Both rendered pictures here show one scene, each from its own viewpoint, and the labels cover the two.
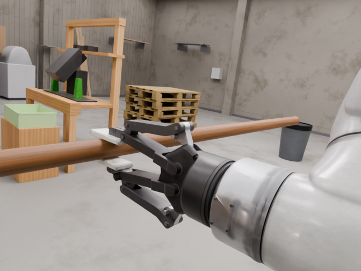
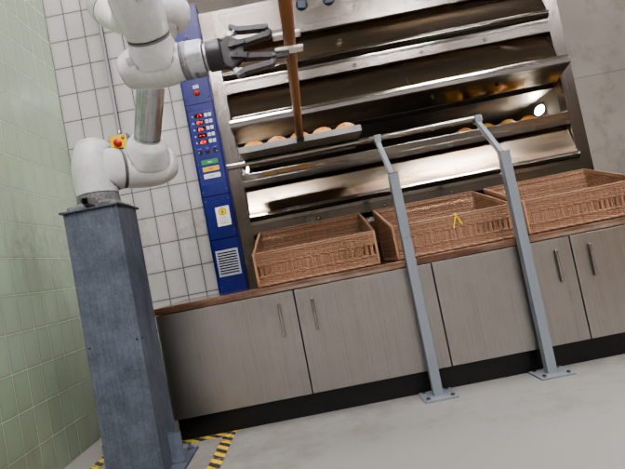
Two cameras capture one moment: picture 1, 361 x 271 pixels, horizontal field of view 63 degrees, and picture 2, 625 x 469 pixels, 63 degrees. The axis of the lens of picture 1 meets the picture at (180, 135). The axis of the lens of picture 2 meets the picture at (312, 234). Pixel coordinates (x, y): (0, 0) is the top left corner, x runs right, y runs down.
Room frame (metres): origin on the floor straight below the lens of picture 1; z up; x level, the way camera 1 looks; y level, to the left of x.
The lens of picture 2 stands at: (1.34, -0.71, 0.66)
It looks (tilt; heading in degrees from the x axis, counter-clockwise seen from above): 3 degrees up; 140
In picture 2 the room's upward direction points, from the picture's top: 11 degrees counter-clockwise
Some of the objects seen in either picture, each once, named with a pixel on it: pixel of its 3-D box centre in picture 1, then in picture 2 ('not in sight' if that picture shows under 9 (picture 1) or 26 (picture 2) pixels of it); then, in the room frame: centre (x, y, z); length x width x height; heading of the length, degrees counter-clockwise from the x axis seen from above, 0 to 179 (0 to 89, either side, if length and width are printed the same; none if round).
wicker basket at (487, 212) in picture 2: not in sight; (439, 221); (-0.18, 1.35, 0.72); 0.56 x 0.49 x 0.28; 52
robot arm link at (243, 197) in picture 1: (252, 206); (195, 59); (0.27, -0.08, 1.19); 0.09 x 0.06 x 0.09; 141
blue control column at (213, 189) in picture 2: not in sight; (243, 214); (-1.79, 1.28, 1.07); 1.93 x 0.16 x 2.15; 140
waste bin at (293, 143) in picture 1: (293, 141); not in sight; (5.16, -2.03, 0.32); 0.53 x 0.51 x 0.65; 142
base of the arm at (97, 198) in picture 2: not in sight; (97, 202); (-0.63, -0.08, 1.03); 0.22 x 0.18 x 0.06; 141
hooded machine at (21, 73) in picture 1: (17, 72); not in sight; (8.05, 4.63, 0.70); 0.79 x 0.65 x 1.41; 141
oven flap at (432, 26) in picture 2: not in sight; (381, 33); (-0.40, 1.49, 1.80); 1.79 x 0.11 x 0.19; 50
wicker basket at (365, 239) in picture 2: not in sight; (313, 247); (-0.57, 0.87, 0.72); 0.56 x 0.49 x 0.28; 51
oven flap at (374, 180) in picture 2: not in sight; (410, 172); (-0.40, 1.49, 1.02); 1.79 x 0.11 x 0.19; 50
